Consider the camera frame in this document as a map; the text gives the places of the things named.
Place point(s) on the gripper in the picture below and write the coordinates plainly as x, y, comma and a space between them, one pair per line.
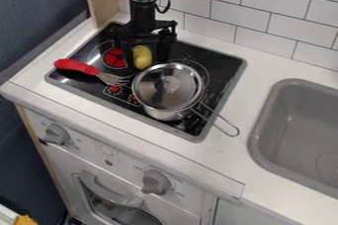
136, 33

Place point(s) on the yellow toy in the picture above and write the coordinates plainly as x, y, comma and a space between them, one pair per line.
142, 57

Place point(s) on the silver pot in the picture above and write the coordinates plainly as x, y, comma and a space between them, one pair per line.
167, 87

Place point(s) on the toy stove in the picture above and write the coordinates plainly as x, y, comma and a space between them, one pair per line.
83, 54

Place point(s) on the toy sink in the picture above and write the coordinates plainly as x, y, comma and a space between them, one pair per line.
299, 136

